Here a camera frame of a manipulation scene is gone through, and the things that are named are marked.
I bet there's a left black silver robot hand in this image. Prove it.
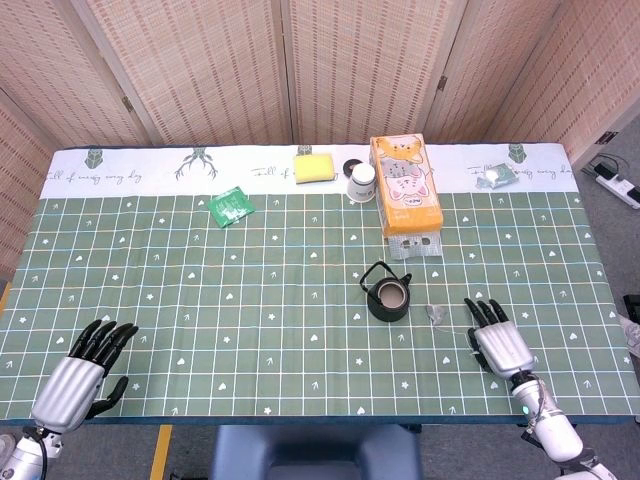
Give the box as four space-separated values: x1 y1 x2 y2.
30 319 140 434

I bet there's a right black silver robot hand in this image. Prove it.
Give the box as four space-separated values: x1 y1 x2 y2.
463 297 536 384

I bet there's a tea bag with string tag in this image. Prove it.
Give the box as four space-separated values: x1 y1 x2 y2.
425 303 479 354

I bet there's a blue robot base seat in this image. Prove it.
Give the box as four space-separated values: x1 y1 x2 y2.
209 423 424 480

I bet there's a black cast iron teapot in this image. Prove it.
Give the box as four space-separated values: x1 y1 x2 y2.
358 260 414 324

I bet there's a green packet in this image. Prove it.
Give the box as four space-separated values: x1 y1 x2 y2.
207 185 256 230

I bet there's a yellow floor tape strip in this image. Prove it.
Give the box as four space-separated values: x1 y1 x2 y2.
149 424 174 480

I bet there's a grey crumpled cloth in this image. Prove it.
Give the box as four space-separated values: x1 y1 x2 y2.
617 312 640 359

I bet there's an orange cat tissue pack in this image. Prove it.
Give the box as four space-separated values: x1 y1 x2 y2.
368 133 445 239

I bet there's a white power strip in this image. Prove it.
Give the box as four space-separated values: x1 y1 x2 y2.
594 172 640 210

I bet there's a green grid tablecloth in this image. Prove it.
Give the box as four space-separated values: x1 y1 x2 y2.
0 143 640 426

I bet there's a white paper cup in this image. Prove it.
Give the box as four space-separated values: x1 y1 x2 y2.
346 163 377 204

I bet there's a yellow sponge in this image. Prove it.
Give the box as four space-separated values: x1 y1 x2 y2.
292 152 336 185

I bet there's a woven folding screen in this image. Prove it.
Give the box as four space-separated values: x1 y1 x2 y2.
0 0 640 281

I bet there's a black power adapter with cable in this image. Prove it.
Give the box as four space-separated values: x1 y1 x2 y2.
579 153 632 181

